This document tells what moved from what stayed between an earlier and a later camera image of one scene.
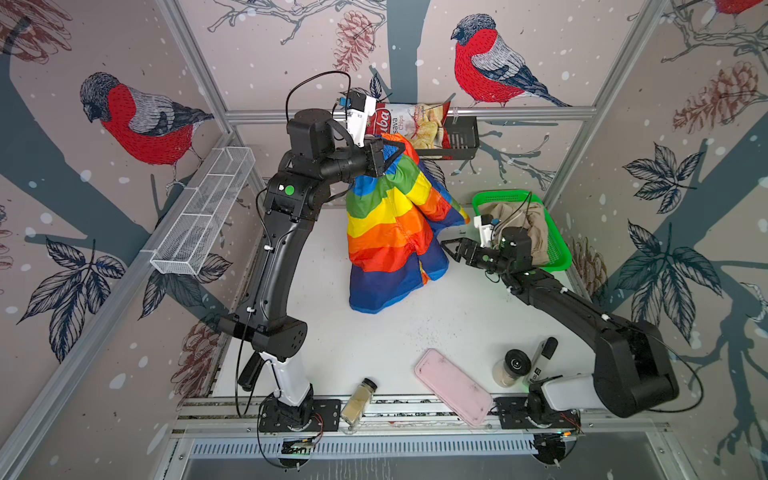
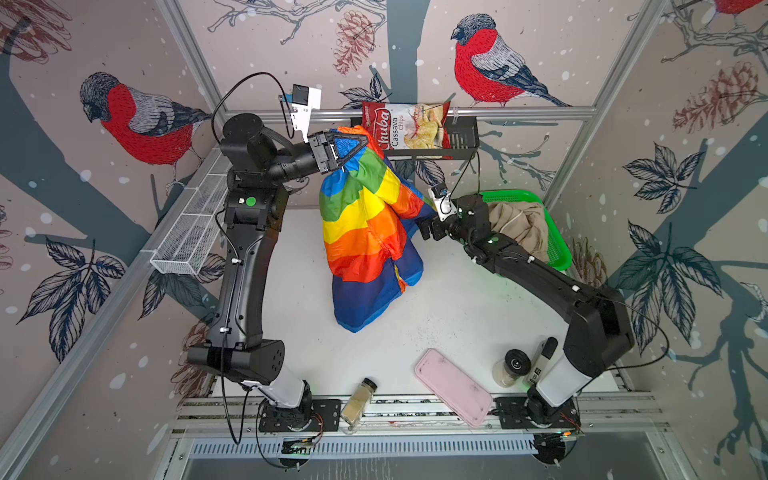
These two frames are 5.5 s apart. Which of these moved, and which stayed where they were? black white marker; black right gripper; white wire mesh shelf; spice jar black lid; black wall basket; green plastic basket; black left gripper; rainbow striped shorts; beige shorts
Moved: black right gripper; black left gripper; rainbow striped shorts
Stayed: beige shorts; green plastic basket; black white marker; white wire mesh shelf; black wall basket; spice jar black lid
